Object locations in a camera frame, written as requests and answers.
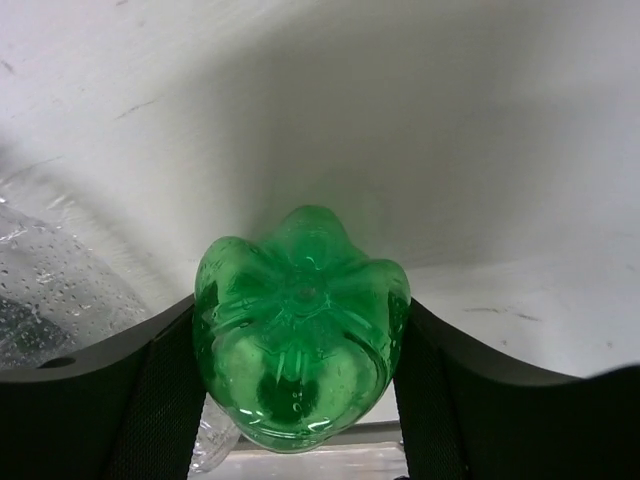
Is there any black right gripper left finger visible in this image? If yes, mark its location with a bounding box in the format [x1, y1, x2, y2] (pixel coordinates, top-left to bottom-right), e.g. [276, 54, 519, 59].
[1, 297, 205, 479]

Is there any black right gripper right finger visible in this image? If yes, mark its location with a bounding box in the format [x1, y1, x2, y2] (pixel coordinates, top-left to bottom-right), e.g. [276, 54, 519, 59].
[394, 301, 639, 479]

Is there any clear unlabelled plastic bottle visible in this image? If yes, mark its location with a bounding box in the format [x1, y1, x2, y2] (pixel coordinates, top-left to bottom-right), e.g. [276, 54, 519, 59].
[1, 159, 240, 479]

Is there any green plastic soda bottle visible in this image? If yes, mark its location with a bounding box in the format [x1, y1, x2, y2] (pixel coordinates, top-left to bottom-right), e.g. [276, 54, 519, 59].
[193, 206, 411, 453]

